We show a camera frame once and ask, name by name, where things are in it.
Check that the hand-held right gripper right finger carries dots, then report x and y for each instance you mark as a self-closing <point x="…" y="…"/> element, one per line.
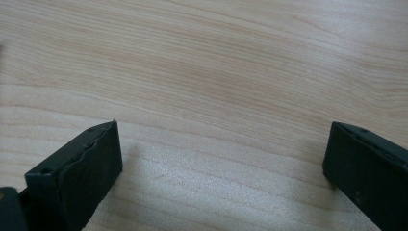
<point x="369" y="173"/>

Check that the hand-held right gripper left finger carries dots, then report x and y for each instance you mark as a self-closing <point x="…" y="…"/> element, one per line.
<point x="81" y="174"/>

